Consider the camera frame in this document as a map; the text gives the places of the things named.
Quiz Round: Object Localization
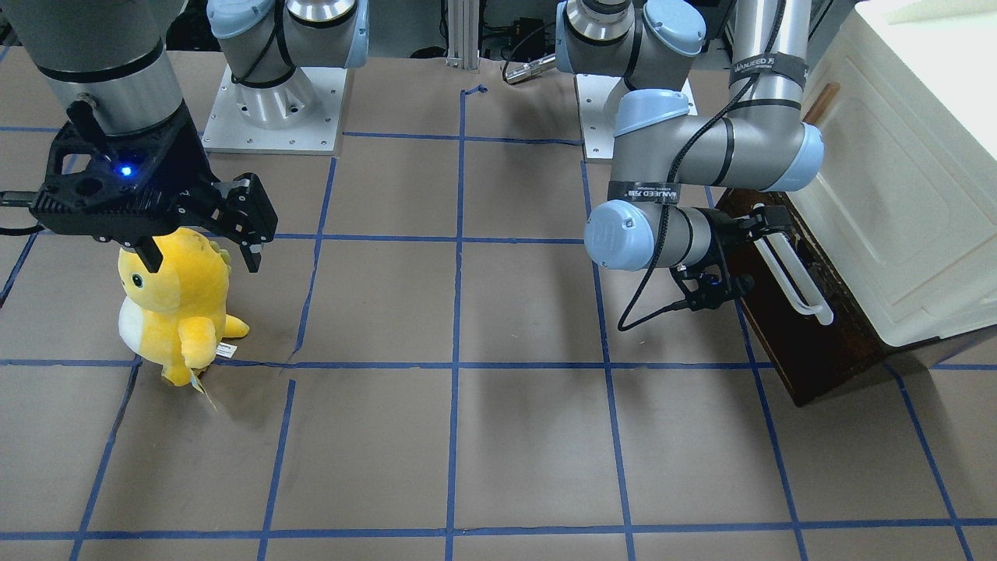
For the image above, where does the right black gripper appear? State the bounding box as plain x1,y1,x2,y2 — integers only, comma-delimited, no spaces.
30,99,278,273

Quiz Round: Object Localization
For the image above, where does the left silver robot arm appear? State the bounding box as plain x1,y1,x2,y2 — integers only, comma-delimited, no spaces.
555,1,825,331

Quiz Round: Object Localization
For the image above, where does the wooden stick handle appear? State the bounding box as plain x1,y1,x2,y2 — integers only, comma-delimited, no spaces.
802,82,840,125

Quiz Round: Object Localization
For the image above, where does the aluminium frame post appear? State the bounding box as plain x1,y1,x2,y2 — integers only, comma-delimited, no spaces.
446,0,481,73

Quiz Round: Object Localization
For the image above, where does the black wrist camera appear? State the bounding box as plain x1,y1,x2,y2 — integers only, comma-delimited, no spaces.
671,265,755,310

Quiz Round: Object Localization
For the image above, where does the cream plastic storage box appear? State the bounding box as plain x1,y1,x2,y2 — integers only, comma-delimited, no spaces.
790,1,996,347

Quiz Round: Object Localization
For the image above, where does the white plastic drawer handle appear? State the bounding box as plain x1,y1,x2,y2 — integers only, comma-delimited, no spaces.
754,234,834,326

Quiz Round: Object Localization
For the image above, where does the yellow plush toy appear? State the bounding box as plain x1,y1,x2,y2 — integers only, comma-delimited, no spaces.
117,228,250,394

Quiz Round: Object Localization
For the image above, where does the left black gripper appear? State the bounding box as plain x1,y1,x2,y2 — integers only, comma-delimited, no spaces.
705,205,793,277

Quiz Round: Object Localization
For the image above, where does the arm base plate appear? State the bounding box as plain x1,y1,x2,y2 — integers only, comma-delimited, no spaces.
575,72,698,163
203,67,351,156

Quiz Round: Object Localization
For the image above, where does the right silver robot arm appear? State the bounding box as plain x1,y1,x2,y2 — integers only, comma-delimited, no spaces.
2,1,369,271

